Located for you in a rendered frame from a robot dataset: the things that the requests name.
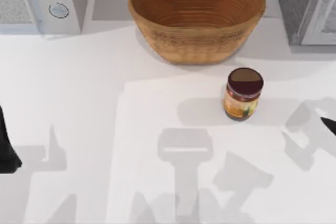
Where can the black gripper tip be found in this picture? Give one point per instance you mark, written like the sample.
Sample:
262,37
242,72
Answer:
330,125
6,148

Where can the grey cabinet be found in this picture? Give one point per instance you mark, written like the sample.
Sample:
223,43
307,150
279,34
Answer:
304,6

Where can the microwave knob with grey face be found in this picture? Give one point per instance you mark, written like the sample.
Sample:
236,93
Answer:
58,10

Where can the brown woven basket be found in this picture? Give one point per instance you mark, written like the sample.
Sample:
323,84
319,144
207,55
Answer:
197,19

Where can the glass jar with dark lid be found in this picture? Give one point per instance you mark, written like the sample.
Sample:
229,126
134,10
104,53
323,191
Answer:
242,95

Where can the pale microwave oven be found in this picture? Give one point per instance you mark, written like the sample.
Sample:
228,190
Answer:
34,1

